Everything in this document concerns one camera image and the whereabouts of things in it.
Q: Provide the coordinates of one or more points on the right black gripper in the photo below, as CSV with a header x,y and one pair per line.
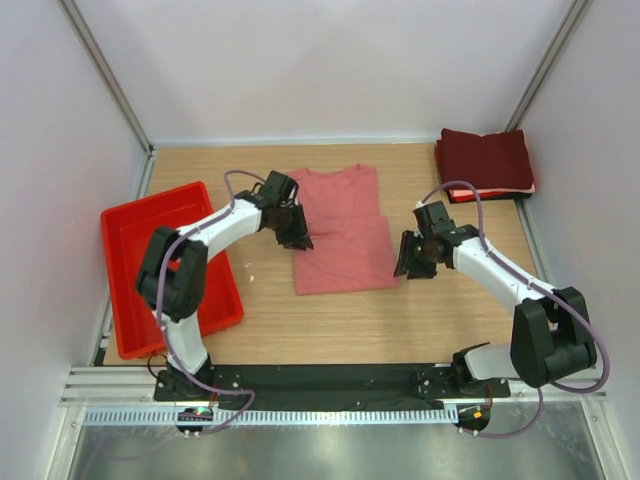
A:
x,y
406,261

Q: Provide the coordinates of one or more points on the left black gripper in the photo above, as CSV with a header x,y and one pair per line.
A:
x,y
299,238

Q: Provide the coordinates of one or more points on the pink t shirt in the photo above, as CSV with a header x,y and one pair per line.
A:
x,y
352,239

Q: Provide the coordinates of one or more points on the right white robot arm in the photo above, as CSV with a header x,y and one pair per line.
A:
x,y
549,337

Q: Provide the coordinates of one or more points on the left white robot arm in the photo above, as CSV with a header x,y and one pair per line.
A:
x,y
172,277

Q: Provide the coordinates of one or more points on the dark red folded shirt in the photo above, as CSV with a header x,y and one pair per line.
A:
x,y
492,161

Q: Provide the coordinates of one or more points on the pink folded shirt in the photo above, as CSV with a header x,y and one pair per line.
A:
x,y
529,190

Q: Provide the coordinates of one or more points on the red plastic tray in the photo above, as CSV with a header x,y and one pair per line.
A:
x,y
126,231

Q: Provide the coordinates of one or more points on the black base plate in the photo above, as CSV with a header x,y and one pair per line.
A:
x,y
333,388

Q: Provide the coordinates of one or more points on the slotted cable duct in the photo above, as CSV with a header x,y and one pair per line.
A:
x,y
197,417

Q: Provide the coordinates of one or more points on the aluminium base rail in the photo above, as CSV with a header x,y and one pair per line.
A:
x,y
124,385

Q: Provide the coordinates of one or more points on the right aluminium frame post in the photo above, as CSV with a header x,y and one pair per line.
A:
x,y
568,26

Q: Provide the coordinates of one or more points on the aluminium frame post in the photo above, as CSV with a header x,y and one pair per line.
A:
x,y
568,26
88,41

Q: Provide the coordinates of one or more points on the left aluminium frame post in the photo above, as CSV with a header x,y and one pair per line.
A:
x,y
88,41

